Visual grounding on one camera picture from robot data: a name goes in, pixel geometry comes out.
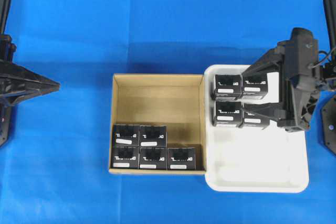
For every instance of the blue table cloth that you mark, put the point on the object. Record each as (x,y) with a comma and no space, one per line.
(54,167)

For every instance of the black idle gripper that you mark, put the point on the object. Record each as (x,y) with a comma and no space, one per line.
(19,84)

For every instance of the black idle robot arm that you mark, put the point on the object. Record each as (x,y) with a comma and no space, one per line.
(7,51)

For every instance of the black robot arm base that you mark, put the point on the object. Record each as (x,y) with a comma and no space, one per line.
(328,125)

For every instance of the black active gripper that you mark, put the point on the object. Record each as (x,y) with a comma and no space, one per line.
(297,59)

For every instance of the black Dynamixel box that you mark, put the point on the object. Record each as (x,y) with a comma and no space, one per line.
(227,113)
(153,136)
(227,87)
(125,157)
(153,158)
(251,120)
(181,158)
(126,135)
(254,87)

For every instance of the open cardboard box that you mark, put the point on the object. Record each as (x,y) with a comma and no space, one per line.
(176,101)

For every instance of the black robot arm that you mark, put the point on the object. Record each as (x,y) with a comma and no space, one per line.
(327,74)

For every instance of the white plastic tray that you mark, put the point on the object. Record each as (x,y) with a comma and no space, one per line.
(251,159)

